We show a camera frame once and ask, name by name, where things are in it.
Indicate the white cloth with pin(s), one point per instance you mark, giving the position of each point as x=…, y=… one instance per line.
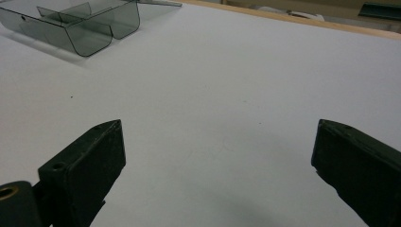
x=299, y=13

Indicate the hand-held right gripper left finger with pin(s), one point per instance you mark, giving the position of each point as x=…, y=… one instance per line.
x=85, y=167

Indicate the dark green flat object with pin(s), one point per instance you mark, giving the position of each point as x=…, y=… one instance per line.
x=380, y=10

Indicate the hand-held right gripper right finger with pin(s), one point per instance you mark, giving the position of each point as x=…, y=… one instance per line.
x=362, y=167

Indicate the smoky transparent plastic organizer box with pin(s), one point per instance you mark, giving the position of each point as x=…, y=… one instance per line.
x=91, y=34

